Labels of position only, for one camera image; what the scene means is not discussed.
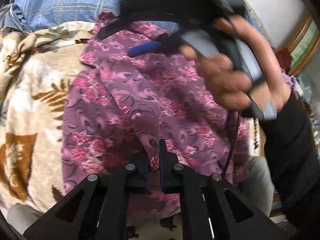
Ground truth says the purple floral garment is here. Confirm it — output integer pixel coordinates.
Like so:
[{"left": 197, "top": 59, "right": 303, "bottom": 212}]
[{"left": 61, "top": 22, "right": 249, "bottom": 218}]

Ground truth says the black sleeved right forearm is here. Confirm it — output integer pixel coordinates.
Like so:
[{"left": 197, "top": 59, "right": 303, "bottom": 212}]
[{"left": 260, "top": 94, "right": 319, "bottom": 232}]

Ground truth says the wooden framed cabinet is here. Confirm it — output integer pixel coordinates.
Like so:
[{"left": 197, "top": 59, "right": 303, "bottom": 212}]
[{"left": 287, "top": 14, "right": 319, "bottom": 76}]

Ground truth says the beige leaf-pattern blanket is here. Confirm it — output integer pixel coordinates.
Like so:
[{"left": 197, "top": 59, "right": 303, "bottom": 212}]
[{"left": 1, "top": 21, "right": 94, "bottom": 212}]

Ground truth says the person's right hand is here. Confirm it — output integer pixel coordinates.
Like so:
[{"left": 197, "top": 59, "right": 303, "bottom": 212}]
[{"left": 180, "top": 15, "right": 291, "bottom": 112}]

